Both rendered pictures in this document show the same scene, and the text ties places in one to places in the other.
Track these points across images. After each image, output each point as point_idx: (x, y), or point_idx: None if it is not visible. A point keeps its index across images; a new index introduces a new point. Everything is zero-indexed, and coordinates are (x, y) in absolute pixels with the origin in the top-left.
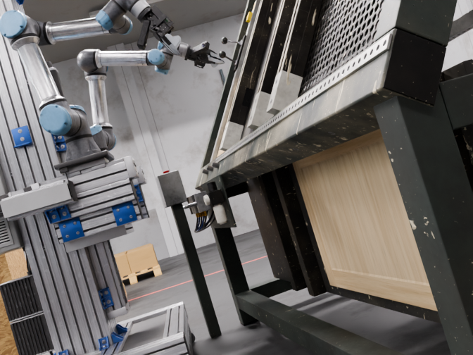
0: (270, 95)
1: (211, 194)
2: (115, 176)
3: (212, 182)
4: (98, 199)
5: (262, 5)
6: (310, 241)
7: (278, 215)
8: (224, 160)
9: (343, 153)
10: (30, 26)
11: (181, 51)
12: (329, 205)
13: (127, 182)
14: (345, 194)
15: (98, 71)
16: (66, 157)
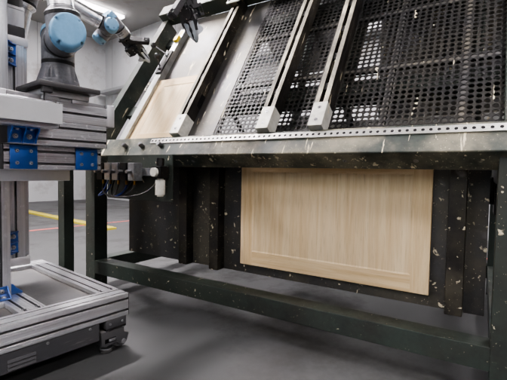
0: (278, 112)
1: (161, 169)
2: (94, 119)
3: (163, 158)
4: (70, 136)
5: (223, 39)
6: (224, 228)
7: (189, 200)
8: (182, 145)
9: (329, 173)
10: None
11: (123, 32)
12: (281, 205)
13: (103, 130)
14: (311, 200)
15: (32, 1)
16: (43, 76)
